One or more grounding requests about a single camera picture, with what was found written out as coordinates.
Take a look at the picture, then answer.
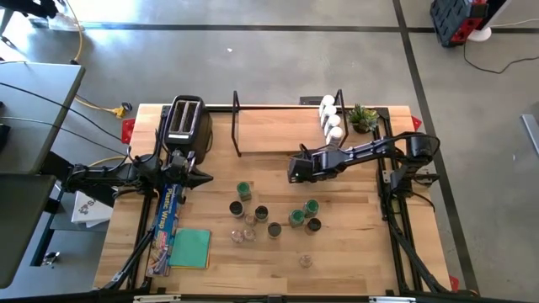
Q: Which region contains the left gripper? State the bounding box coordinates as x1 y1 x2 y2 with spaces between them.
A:
167 162 214 190

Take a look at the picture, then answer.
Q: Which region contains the green-lid glass spice jar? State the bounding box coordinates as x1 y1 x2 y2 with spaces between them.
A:
235 180 253 202

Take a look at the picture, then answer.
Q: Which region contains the black-lid jar labelled spices four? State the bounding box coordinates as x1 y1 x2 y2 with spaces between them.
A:
228 199 246 219

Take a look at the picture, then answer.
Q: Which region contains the black-lid orange turmeric jar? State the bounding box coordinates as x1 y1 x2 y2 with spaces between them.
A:
266 221 284 240

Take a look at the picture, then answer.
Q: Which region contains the green-lid oregano spice jar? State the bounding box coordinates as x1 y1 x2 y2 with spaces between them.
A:
288 209 307 229
302 198 321 219

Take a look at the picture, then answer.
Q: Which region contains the black-lid brown spice jar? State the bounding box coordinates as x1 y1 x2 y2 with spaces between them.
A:
305 216 323 236

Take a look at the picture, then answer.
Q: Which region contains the black two-slot toaster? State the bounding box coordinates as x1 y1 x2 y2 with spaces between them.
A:
162 94 214 166

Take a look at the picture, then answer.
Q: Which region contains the blue plastic wrap box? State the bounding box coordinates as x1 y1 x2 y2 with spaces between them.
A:
145 183 186 278

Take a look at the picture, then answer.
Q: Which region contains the teal green square sheet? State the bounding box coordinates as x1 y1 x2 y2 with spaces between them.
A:
168 227 211 269

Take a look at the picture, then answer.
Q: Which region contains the white printed box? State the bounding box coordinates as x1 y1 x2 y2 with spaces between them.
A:
70 189 115 229

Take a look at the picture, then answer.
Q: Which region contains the small metal clamp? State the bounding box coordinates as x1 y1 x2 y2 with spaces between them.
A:
40 251 61 267

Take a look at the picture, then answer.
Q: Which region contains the small potted succulent plant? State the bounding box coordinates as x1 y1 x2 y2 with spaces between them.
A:
348 104 380 135

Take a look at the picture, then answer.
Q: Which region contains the light grey side desk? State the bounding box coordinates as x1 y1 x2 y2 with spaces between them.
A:
0 61 87 176

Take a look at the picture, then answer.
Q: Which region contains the dark grey side desk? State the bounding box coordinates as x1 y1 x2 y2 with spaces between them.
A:
0 173 58 290

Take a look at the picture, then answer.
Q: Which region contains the black red tool crate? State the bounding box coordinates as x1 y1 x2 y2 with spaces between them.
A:
429 0 489 48

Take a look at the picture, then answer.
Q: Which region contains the white round-base stand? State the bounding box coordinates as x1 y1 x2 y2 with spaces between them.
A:
467 0 513 43

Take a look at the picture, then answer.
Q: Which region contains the yellow extension cable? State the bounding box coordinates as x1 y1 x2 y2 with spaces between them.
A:
88 155 127 167
62 0 127 120

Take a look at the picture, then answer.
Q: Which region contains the silver aluminium bracket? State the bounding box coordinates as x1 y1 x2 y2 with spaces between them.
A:
133 294 182 303
369 295 417 303

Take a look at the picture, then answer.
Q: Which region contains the thin black desk cable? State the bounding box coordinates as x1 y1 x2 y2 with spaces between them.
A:
0 115 128 157
0 82 125 143

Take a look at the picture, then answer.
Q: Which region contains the black floor cable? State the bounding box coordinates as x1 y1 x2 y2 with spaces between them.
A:
462 40 539 75

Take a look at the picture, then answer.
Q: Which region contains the white floor cable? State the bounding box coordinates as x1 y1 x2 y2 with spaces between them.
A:
490 17 539 29

